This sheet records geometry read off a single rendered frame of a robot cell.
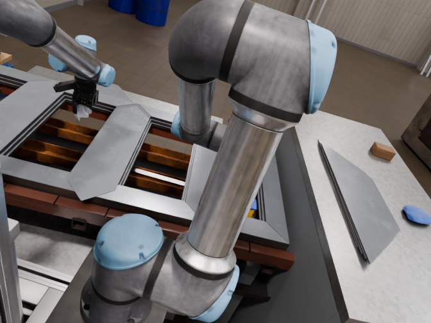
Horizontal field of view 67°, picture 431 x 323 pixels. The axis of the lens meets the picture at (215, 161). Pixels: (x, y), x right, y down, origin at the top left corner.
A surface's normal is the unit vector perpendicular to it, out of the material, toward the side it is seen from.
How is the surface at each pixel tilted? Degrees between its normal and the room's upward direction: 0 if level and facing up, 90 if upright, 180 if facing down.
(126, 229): 8
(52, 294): 0
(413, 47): 90
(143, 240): 8
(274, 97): 75
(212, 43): 88
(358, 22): 90
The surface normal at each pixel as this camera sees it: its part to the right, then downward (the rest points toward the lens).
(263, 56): -0.18, 0.38
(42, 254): 0.28, -0.77
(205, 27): -0.49, 0.08
